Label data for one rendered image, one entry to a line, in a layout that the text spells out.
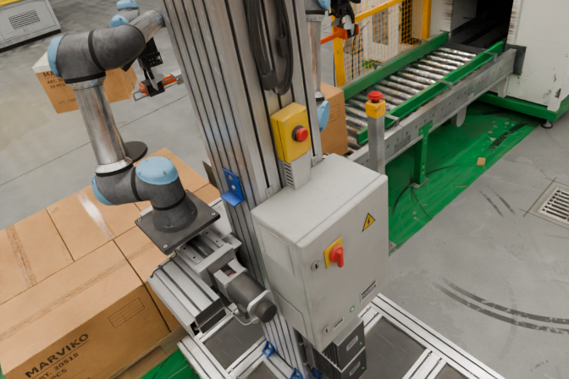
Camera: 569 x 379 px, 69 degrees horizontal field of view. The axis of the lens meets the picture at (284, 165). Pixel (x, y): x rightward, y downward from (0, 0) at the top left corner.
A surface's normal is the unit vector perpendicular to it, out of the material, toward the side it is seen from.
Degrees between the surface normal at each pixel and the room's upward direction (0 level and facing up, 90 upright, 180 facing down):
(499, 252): 0
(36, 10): 91
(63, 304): 0
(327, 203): 0
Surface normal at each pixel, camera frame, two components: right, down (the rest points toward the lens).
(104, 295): -0.15, -0.80
